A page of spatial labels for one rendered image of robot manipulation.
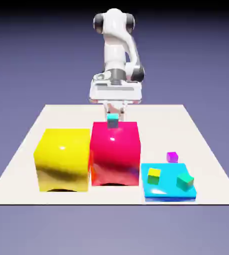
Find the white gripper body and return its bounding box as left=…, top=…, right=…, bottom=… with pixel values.
left=89, top=79, right=143, bottom=105

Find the small cyan cube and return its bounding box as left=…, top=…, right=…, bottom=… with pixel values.
left=107, top=113, right=119, bottom=128

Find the small purple cube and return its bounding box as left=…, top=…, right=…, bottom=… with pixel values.
left=166, top=151, right=179, bottom=163

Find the small yellow cube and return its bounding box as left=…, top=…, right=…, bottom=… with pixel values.
left=147, top=167, right=162, bottom=185

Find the small green cube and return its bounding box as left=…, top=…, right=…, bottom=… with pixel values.
left=176, top=172, right=195, bottom=192

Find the large pink box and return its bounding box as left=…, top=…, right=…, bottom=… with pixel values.
left=89, top=121, right=142, bottom=187

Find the large yellow box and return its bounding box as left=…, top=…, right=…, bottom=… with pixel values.
left=33, top=128, right=91, bottom=193

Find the large flat cyan box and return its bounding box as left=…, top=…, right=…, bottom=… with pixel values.
left=141, top=162, right=198, bottom=202

